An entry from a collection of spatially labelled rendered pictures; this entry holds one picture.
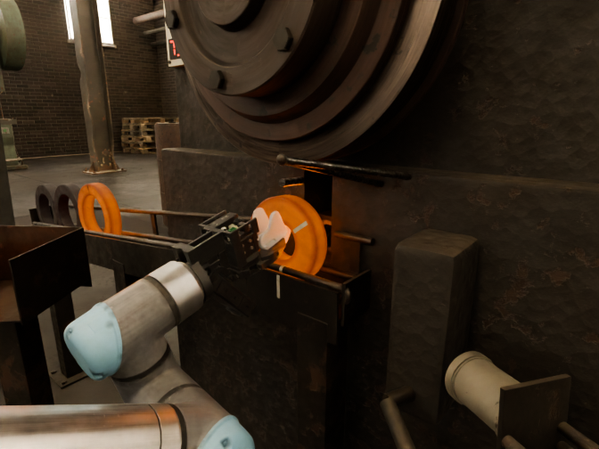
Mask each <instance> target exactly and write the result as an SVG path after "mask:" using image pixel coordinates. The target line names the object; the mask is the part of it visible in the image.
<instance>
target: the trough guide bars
mask: <svg viewBox="0 0 599 449"><path fill-rule="evenodd" d="M557 432H558V433H559V434H561V435H562V436H563V437H565V438H567V439H568V440H569V441H571V442H572V443H573V444H574V445H575V446H577V447H578V448H579V449H599V445H598V444H596V443H595V442H593V441H592V440H591V439H589V438H588V437H586V436H584V435H583V434H582V433H580V432H579V431H577V430H576V429H574V428H573V427H572V426H571V425H569V424H568V423H566V422H564V421H563V422H561V423H560V424H559V425H558V427H557ZM502 446H503V447H504V448H505V449H526V448H525V447H523V446H522V445H521V444H520V443H519V442H517V441H516V440H515V439H514V438H513V437H511V436H505V437H504V438H503V440H502ZM555 449H573V448H572V447H571V446H569V445H568V444H566V443H565V442H564V441H560V442H558V443H557V445H556V447H555Z"/></svg>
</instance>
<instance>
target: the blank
mask: <svg viewBox="0 0 599 449"><path fill-rule="evenodd" d="M256 208H263V209H264V211H265V212H266V214H267V217H268V219H269V217H270V215H271V213H272V212H274V211H278V212H279V214H280V216H281V218H282V220H283V223H284V224H285V225H287V226H288V227H289V228H290V230H291V232H292V234H293V236H294V240H295V250H294V252H293V255H292V256H289V255H287V254H286V253H285V252H284V251H283V253H282V254H281V256H280V257H279V258H278V259H277V260H276V261H275V262H274V263H276V264H278V265H285V266H287V267H290V268H292V269H296V270H299V271H301V272H304V273H310V274H313V275H315V274H316V273H317V272H318V271H319V270H320V268H321V267H322V265H323V263H324V260H325V256H326V251H327V237H326V231H325V229H324V224H323V221H322V219H321V217H320V216H319V215H318V213H317V212H316V210H315V209H314V208H313V207H312V206H311V205H310V204H309V203H308V202H306V201H305V200H303V199H302V198H300V197H297V196H294V195H281V196H275V197H271V198H268V199H266V200H264V201H262V202H261V203H260V204H259V205H258V206H257V207H256Z"/></svg>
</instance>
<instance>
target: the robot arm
mask: <svg viewBox="0 0 599 449"><path fill-rule="evenodd" d="M219 216H220V218H219V219H217V220H216V221H214V222H212V223H211V224H208V222H210V221H212V220H214V219H215V218H217V217H219ZM244 221H245V220H243V219H240V218H238V215H237V214H235V213H231V212H229V213H228V214H227V213H226V211H225V210H223V211H222V212H220V213H218V214H216V215H215V216H213V217H211V218H210V219H208V220H206V221H204V222H203V223H201V224H198V226H199V228H200V232H201V237H199V238H197V239H196V240H194V241H192V242H190V243H188V244H184V243H182V242H179V243H177V244H176V245H174V246H172V247H171V248H172V249H173V252H174V255H175V258H176V260H174V261H170V262H168V263H166V264H165V265H163V266H162V267H160V268H158V269H157V270H155V271H153V272H152V273H149V274H148V275H146V276H145V277H144V278H142V279H140V280H139V281H137V282H135V283H133V284H132V285H130V286H128V287H127V288H125V289H123V290H122V291H120V292H119V293H117V294H115V295H114V296H112V297H110V298H108V299H106V300H105V301H103V302H100V303H98V304H96V305H94V306H93V308H92V309H91V310H89V311H88V312H86V313H85V314H83V315H81V316H80V317H79V318H78V319H76V320H75V321H73V322H71V323H70V324H69V325H68V326H67V327H66V329H65V331H64V340H65V343H66V345H67V347H68V349H69V351H70V352H71V354H72V355H73V357H74V358H75V359H76V361H77V363H78V365H79V366H80V367H81V368H82V370H83V371H84V372H85V373H86V374H87V375H88V376H89V377H90V378H91V379H93V380H104V379H105V378H106V377H108V376H110V377H111V379H112V381H113V383H114V385H115V386H116V388H117V390H118V391H119V394H120V396H121V398H122V399H123V401H124V404H59V405H3V406H0V449H255V445H254V441H253V439H252V437H251V435H250V434H249V433H248V431H247V430H246V429H245V428H244V427H243V426H242V425H241V424H240V423H239V421H238V419H237V418H236V417H235V416H233V415H231V414H230V413H228V412H227V411H226V410H225V409H224V408H223V407H222V406H221V405H220V404H219V403H218V402H216V401H215V400H214V399H213V398H212V397H211V396H210V395H209V394H208V393H207V392H206V391H205V390H204V389H203V388H202V387H200V386H199V385H198V384H197V383H196V382H195V381H194V380H193V379H192V378H191V377H190V376H189V375H187V374H186V373H185V372H184V371H183V370H182V369H181V368H180V367H179V365H178V364H177V362H176V359H175V357H174V355H173V353H172V350H171V348H170V346H169V344H168V341H167V340H166V338H165V336H164V335H165V334H166V333H167V332H169V331H170V330H172V329H173V328H174V327H176V326H177V325H178V324H179V323H181V322H182V321H184V320H185V319H186V318H188V317H189V316H190V315H192V314H193V313H195V312H196V311H197V310H199V309H200V308H201V307H202V306H203V304H204V303H205V302H206V301H208V300H209V299H211V298H214V299H215V300H216V301H217V302H219V303H220V304H222V305H223V306H225V307H226V310H227V311H229V312H230V313H231V314H235V315H237V316H240V317H242V316H245V317H248V318H250V315H251V313H252V311H253V309H254V307H255V306H256V304H255V303H254V302H253V301H251V300H250V297H249V296H247V295H246V294H244V293H242V292H240V291H239V290H238V289H236V288H235V287H234V286H233V285H232V284H230V283H229V282H228V281H226V280H225V279H227V280H229V281H231V282H235V281H236V279H238V280H240V279H244V278H248V277H251V276H252V275H253V274H255V273H257V272H258V271H262V270H264V268H266V267H267V266H268V265H271V264H273V263H274V262H275V261H276V260H277V259H278V258H279V257H280V256H281V254H282V253H283V250H284V249H285V246H286V243H287V241H288V240H289V237H290V234H291V230H290V228H289V227H288V226H287V225H285V224H284V223H283V220H282V218H281V216H280V214H279V212H278V211H274V212H272V213H271V215H270V217H269V219H268V217H267V214H266V212H265V211H264V209H263V208H256V209H255V210H254V211H253V215H252V219H251V220H250V221H248V222H247V223H244ZM259 249H260V250H259Z"/></svg>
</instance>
